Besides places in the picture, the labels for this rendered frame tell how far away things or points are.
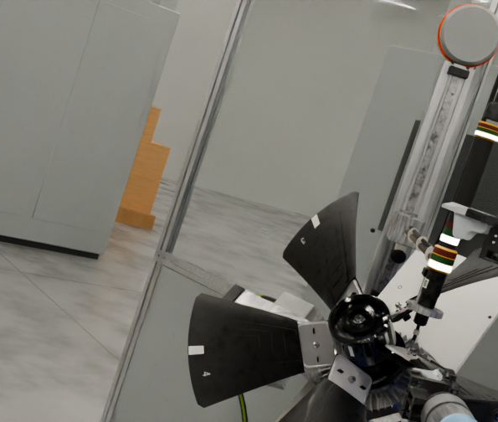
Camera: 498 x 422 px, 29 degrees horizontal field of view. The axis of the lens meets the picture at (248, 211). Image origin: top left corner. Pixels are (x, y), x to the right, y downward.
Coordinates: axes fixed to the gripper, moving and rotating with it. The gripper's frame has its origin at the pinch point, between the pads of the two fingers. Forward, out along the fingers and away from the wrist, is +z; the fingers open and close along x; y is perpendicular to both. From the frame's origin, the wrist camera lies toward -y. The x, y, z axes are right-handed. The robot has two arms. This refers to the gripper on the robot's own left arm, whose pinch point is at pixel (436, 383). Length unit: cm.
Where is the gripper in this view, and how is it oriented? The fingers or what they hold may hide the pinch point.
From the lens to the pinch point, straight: 171.6
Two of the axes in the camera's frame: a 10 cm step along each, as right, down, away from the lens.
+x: -2.2, 9.7, 1.0
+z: 0.3, -1.0, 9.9
